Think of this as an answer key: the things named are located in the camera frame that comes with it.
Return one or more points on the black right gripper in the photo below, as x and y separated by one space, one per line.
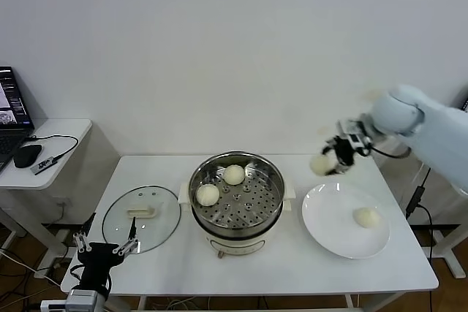
344 150

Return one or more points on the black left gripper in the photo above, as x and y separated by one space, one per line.
100 259

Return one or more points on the white steamed baozi bun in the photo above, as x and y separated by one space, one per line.
366 217
207 195
234 175
319 165

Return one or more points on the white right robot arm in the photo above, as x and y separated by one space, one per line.
438 136

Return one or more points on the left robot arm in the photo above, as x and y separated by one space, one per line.
84 301

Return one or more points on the stainless steel steamer basket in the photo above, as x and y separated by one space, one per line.
272 184

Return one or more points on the round glass pot lid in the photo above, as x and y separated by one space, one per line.
153 224

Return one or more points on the white round plate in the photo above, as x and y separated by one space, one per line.
329 217

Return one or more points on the white table leg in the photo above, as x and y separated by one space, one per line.
142 304
352 304

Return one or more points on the grey usb hub adapter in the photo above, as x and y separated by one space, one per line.
416 200

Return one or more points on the grey usb dongle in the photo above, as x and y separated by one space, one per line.
44 165

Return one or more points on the black computer mouse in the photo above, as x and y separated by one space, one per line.
27 155

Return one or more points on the cream electric cooker base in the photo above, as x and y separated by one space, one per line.
237 244

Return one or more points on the black laptop with mouse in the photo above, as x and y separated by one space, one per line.
11 144

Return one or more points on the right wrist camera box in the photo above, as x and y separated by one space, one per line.
360 144

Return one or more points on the white wall socket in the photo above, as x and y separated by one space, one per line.
61 202

